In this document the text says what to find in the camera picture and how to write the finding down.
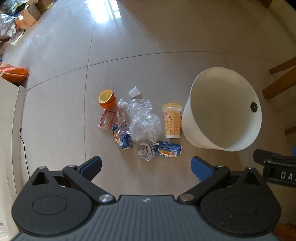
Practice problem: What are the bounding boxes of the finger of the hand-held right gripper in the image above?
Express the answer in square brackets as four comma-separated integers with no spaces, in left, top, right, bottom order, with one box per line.
[253,149,296,166]

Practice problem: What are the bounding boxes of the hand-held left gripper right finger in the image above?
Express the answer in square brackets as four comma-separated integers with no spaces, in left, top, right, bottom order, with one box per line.
[178,156,269,205]

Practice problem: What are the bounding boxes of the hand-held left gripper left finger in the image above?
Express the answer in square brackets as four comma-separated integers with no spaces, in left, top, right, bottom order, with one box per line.
[28,156,116,205]

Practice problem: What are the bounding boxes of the white plastic trash bin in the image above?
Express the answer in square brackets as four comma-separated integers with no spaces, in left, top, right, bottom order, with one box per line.
[181,67,263,152]

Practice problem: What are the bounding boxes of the pink snack wrapper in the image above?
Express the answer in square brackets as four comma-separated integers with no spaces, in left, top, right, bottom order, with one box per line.
[98,110,117,129]

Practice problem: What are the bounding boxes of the paper tissue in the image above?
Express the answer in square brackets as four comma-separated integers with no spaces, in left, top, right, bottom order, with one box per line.
[138,141,155,162]

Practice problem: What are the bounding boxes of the orange lidded milk tea cup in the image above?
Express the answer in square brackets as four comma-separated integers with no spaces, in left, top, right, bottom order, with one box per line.
[162,103,183,139]

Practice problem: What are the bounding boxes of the clear printed snack wrapper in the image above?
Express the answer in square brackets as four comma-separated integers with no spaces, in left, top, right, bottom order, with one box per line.
[116,98,130,134]

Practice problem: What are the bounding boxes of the orange plastic bowl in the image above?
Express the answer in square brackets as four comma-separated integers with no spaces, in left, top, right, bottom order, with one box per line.
[100,95,116,109]
[98,89,115,104]

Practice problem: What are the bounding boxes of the clear plastic bag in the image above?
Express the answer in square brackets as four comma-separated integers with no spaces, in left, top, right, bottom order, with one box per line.
[128,98,162,142]

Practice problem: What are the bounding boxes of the wooden chair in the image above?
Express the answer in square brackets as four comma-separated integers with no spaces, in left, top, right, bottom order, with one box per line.
[262,57,296,100]

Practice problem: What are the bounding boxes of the white cabinet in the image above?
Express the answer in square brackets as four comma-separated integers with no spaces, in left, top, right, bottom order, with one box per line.
[0,77,29,233]

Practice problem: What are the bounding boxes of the orange plastic bag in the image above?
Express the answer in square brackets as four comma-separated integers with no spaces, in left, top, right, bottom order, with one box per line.
[0,62,30,83]

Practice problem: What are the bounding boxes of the flat white booklet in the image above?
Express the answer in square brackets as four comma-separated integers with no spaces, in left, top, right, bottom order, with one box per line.
[10,30,25,45]

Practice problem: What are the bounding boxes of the brown cardboard box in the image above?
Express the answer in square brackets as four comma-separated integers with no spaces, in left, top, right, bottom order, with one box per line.
[15,5,41,30]

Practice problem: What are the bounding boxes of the silver plastic bags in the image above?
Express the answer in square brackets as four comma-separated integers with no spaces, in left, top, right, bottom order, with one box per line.
[0,13,18,42]

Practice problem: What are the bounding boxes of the thin black cable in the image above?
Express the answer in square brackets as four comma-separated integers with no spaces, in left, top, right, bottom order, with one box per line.
[20,128,30,179]

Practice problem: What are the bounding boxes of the white wall socket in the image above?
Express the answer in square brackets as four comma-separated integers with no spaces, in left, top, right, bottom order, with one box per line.
[0,223,9,239]

